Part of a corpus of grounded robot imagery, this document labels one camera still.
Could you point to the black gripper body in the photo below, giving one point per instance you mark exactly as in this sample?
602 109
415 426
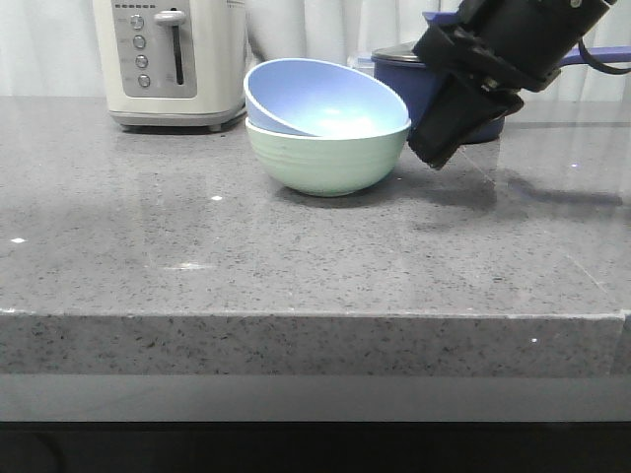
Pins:
450 48

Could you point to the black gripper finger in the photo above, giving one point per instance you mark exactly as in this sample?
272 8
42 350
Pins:
458 109

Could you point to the blue bowl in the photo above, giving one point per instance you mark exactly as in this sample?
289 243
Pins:
310 97

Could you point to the green bowl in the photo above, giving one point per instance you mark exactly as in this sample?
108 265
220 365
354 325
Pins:
323 166

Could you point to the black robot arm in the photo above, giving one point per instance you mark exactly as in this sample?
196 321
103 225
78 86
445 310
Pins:
542 31

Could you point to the glass pot lid blue knob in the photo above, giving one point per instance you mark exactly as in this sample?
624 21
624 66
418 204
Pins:
434 20

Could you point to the dark blue saucepan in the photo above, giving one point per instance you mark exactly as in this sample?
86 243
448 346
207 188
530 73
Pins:
402 71

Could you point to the clear plastic container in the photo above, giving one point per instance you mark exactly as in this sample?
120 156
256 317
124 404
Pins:
362 62

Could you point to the cream white toaster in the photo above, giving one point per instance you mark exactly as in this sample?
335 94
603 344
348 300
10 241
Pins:
174 63

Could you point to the white curtain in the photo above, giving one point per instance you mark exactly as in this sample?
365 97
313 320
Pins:
50 48

